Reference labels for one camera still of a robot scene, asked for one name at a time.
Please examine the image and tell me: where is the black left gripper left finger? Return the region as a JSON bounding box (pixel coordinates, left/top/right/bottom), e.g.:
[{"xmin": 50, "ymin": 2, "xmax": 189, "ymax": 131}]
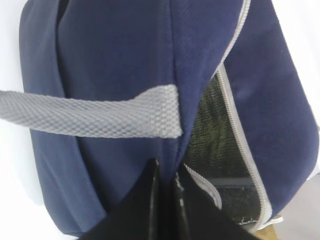
[{"xmin": 80, "ymin": 159, "xmax": 160, "ymax": 240}]

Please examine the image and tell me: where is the navy blue lunch bag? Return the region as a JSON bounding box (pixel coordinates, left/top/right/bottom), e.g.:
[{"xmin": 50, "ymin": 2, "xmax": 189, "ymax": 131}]
[{"xmin": 0, "ymin": 0, "xmax": 320, "ymax": 240}]

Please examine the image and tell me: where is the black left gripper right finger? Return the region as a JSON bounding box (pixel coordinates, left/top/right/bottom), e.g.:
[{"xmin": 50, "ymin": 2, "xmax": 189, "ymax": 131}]
[{"xmin": 173, "ymin": 166, "xmax": 256, "ymax": 240}]

